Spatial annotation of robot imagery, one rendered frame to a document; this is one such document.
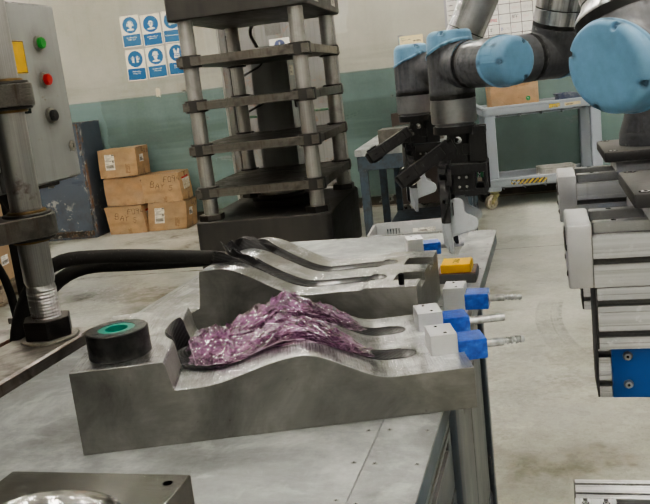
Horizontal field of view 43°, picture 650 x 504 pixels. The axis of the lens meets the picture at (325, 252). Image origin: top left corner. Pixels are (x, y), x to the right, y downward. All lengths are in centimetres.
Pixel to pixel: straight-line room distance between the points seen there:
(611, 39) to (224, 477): 68
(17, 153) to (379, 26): 643
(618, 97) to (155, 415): 69
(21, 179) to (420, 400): 93
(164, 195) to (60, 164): 612
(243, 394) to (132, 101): 759
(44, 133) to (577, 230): 123
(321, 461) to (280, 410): 11
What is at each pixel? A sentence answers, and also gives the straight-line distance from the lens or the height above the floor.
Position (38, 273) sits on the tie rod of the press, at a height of 92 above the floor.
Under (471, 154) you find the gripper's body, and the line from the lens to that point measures 139.
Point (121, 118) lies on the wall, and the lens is 861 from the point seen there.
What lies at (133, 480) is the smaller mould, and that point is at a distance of 84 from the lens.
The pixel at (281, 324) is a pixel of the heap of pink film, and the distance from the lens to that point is 110.
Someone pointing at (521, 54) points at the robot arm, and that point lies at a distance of 129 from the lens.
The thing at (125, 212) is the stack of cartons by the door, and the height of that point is 21.
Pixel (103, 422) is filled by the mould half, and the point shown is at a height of 84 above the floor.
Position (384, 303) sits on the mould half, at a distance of 134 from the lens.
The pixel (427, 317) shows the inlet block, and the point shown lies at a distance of 120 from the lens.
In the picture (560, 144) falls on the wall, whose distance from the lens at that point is 790.
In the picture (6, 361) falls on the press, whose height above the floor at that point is 79.
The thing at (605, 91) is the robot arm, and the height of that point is 117.
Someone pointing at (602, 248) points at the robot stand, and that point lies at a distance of 119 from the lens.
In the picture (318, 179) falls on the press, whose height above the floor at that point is 62.
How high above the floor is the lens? 122
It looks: 12 degrees down
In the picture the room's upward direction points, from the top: 7 degrees counter-clockwise
